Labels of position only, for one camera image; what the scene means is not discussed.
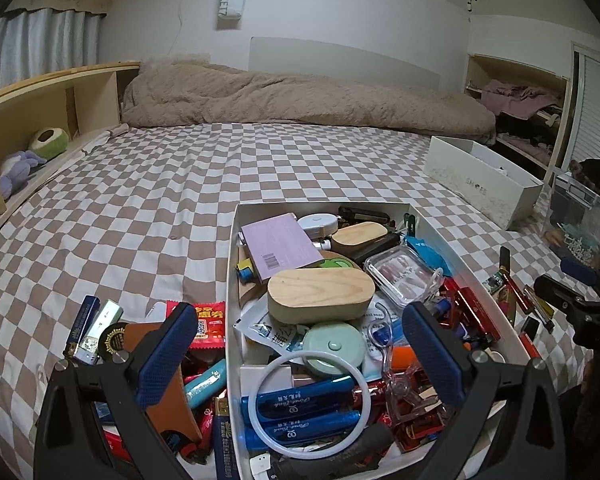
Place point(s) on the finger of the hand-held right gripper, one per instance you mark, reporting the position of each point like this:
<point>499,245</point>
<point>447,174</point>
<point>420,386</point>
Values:
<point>595,310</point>
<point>579,271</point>

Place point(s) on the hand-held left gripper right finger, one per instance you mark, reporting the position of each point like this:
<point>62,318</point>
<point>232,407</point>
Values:
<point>432,355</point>

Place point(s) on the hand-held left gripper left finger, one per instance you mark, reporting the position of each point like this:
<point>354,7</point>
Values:
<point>167,355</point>

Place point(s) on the pile of assorted lighters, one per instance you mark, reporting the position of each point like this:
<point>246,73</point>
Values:
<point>87,325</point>
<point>510,290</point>

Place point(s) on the white cardboard box container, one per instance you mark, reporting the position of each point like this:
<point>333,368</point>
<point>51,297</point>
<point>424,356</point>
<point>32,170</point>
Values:
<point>234,310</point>

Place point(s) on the orange lighter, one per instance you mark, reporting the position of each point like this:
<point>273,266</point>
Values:
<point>402,356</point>

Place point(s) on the red coupon packet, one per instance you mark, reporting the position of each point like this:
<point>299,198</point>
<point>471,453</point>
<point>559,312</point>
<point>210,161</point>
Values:
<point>210,325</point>

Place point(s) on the brown leather case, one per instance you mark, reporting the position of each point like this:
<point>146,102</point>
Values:
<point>175,410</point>

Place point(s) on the clear plastic storage bin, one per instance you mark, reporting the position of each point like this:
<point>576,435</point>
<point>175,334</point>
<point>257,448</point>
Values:
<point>580,210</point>

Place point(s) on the clear plastic lidded box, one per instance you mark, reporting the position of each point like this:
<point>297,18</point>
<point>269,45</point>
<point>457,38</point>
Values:
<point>405,275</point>

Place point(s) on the dark furry item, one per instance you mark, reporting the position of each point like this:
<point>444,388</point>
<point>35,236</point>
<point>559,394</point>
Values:
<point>597,172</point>

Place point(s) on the teal blue packet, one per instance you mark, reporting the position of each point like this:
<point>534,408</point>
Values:
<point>425,255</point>

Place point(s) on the mint green round case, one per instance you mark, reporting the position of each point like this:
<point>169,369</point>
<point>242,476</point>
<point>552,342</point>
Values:
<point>330,345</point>

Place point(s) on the white blue sachet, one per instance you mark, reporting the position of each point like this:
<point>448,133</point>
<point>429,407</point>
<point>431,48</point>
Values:
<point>270,332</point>

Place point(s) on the large wooden oval case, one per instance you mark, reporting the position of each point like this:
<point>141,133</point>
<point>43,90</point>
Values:
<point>320,290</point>

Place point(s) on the small wooden oval case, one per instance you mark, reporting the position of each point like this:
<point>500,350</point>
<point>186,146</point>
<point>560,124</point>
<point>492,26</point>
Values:
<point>360,237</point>

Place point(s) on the white shoe box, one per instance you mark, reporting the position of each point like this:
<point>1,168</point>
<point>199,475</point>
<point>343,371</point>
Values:
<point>470,185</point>

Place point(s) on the blue pen pack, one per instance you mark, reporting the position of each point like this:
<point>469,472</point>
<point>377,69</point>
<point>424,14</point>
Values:
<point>300,432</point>
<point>300,400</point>

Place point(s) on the brown white checkered bedsheet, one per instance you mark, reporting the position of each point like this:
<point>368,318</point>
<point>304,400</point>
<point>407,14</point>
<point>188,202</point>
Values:
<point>155,200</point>

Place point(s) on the black oblong case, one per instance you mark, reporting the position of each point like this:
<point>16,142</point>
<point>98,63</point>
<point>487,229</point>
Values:
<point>365,214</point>

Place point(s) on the pink flat box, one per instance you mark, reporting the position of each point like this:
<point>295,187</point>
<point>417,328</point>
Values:
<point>280,245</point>

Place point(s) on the white slatted door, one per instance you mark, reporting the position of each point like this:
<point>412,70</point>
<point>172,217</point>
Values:
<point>597,110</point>

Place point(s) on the white round tape measure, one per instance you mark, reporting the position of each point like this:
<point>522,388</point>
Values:
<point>317,222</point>

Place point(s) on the pink clothes heap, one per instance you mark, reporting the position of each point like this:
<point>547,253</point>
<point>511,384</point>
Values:
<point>510,97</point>

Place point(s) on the small beige roll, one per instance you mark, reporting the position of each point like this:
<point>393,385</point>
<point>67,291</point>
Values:
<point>116,131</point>

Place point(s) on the purple plush toy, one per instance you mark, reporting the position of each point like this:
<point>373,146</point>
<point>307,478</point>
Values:
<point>17,170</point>

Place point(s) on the green avocado plush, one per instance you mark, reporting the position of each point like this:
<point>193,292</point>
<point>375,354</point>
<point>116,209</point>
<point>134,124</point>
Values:
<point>50,142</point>

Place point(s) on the beige fluffy blanket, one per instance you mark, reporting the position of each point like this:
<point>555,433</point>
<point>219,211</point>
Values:
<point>280,100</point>

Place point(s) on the wooden bedside shelf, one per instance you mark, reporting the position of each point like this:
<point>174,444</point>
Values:
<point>40,105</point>

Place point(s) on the white headboard panel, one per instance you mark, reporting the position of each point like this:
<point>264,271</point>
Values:
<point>345,60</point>

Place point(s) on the pale blue curtain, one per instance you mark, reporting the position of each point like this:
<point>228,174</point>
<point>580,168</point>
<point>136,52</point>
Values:
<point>40,40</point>

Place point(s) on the open wall closet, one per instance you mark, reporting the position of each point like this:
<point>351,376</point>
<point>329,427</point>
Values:
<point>480,67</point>

